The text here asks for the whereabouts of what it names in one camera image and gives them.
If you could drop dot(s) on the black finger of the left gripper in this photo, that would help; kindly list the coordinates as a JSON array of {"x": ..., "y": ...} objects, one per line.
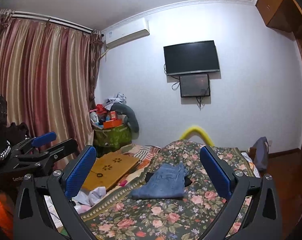
[{"x": 56, "y": 153}]

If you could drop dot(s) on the purple grey backpack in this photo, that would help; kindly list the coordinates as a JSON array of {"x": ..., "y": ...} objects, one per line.
[{"x": 259, "y": 154}]

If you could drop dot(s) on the orange box on pile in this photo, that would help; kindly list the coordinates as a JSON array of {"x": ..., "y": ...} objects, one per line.
[{"x": 112, "y": 123}]

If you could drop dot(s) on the green patterned storage box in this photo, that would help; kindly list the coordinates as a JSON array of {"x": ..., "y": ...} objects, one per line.
[{"x": 112, "y": 139}]

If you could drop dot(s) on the wooden wall cabinet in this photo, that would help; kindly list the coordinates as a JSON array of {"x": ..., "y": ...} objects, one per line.
[{"x": 278, "y": 14}]

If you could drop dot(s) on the blue denim jeans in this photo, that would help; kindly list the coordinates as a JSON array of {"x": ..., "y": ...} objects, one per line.
[{"x": 158, "y": 188}]

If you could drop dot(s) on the black wall television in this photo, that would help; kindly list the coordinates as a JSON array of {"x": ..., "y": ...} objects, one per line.
[{"x": 193, "y": 57}]

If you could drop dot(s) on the black garment on bed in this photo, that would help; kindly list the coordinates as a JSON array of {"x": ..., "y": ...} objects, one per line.
[{"x": 149, "y": 175}]

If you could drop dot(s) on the white wall air conditioner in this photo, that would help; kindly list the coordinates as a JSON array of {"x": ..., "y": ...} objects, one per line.
[{"x": 120, "y": 34}]

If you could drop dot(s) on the white cloth on bed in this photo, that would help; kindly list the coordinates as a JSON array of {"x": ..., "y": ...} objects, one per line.
[{"x": 90, "y": 198}]

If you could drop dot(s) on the grey plush toy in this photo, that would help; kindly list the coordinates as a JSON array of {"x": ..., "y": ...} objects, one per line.
[{"x": 129, "y": 116}]

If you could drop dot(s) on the floral green bed blanket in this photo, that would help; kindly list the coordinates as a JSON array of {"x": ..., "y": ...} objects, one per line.
[{"x": 118, "y": 216}]

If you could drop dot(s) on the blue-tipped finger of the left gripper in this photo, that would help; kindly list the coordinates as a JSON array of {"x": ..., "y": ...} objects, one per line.
[{"x": 44, "y": 139}]

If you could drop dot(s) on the striped pink beige curtain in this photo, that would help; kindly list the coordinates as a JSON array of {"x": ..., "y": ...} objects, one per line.
[{"x": 48, "y": 75}]

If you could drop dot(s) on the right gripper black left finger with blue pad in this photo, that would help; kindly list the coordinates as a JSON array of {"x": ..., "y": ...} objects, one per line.
[{"x": 32, "y": 219}]

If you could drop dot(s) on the small black wall monitor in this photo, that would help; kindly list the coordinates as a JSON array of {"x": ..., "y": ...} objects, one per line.
[{"x": 194, "y": 85}]

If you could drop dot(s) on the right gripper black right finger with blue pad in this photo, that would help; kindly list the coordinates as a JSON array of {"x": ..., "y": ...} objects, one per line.
[{"x": 262, "y": 219}]

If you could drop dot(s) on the yellow curved pillow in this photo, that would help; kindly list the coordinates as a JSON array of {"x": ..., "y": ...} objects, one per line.
[{"x": 198, "y": 131}]

